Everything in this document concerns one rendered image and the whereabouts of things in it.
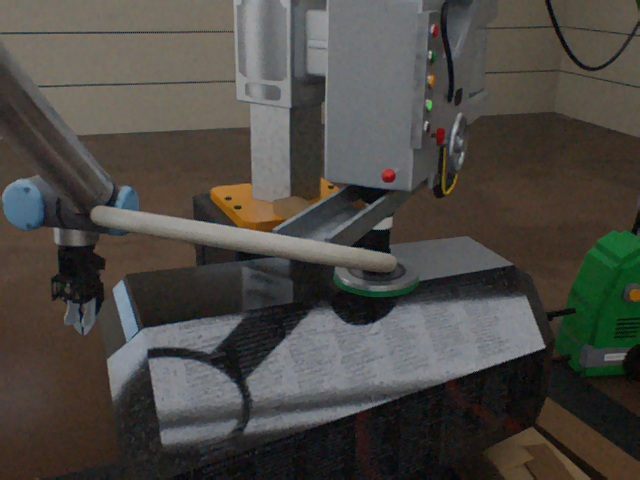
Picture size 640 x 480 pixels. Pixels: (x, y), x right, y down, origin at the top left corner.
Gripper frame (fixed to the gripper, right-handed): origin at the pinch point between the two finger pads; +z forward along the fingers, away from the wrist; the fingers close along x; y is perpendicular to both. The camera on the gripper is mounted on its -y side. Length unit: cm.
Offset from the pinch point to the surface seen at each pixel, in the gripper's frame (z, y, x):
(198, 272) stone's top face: 0.2, -41.8, 14.1
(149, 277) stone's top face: 1.1, -37.0, 2.1
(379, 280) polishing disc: -7, -29, 63
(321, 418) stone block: 22, -9, 52
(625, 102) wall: -4, -668, 311
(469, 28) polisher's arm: -67, -65, 81
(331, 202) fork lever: -28, -18, 51
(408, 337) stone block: 9, -31, 72
